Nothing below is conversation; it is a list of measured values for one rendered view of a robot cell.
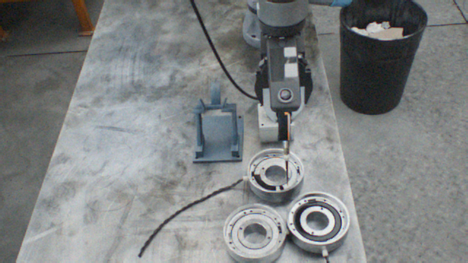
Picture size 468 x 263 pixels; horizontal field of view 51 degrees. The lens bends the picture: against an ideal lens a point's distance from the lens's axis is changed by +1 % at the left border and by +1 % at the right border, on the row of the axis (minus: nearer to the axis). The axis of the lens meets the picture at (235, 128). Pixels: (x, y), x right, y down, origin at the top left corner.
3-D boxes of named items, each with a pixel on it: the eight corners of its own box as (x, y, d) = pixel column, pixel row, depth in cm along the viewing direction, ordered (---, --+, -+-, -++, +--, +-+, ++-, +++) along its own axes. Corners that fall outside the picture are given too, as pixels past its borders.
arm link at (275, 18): (310, 1, 66) (251, 5, 67) (309, 30, 70) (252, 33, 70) (306, -26, 72) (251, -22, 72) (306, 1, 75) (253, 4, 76)
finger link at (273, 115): (276, 104, 90) (281, 65, 84) (278, 126, 86) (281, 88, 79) (260, 103, 90) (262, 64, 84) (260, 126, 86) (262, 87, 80)
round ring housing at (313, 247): (281, 209, 88) (281, 195, 85) (338, 201, 88) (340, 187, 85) (292, 261, 81) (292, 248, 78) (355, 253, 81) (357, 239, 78)
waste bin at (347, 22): (417, 118, 210) (439, 36, 180) (338, 123, 212) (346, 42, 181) (398, 69, 234) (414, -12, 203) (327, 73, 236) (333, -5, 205)
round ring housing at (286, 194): (300, 160, 96) (300, 146, 93) (306, 204, 88) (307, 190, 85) (247, 163, 96) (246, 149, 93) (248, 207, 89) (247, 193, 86)
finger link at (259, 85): (280, 100, 84) (284, 61, 78) (281, 107, 83) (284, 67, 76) (253, 99, 84) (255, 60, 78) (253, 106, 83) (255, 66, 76)
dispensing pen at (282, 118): (279, 188, 86) (276, 93, 83) (279, 180, 90) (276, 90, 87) (292, 187, 86) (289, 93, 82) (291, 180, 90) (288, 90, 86)
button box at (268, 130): (295, 140, 99) (295, 123, 96) (259, 142, 100) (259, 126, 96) (291, 113, 105) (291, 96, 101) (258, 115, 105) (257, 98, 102)
